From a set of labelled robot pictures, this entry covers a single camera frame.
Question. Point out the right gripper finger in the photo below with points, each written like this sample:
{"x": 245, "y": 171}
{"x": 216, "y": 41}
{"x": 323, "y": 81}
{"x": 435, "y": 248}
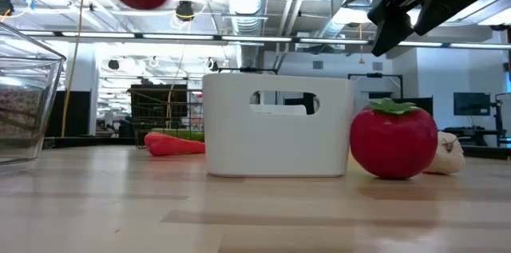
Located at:
{"x": 447, "y": 7}
{"x": 389, "y": 25}

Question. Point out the light green cucumber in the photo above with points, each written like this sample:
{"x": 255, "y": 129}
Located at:
{"x": 187, "y": 134}

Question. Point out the black desk monitor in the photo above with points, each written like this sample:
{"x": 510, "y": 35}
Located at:
{"x": 425, "y": 106}

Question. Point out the small white garlic bulb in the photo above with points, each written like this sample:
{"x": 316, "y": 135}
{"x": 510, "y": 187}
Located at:
{"x": 449, "y": 157}

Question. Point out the orange toy carrot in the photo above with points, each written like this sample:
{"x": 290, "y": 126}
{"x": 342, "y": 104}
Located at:
{"x": 171, "y": 146}

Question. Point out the clear plastic bin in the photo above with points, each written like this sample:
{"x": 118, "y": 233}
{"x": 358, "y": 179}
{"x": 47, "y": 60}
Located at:
{"x": 24, "y": 85}

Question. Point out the black background gantry frame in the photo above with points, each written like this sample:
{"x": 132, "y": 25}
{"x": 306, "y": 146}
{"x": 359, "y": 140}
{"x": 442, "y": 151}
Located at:
{"x": 375, "y": 75}

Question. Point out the wall-mounted dark screen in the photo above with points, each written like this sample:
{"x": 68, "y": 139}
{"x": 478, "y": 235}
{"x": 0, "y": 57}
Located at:
{"x": 472, "y": 104}

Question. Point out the wide silver ceiling duct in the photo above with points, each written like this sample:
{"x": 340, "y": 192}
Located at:
{"x": 244, "y": 1}

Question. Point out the black metal table frame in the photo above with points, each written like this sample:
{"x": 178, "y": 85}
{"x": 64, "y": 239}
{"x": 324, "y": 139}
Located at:
{"x": 88, "y": 141}

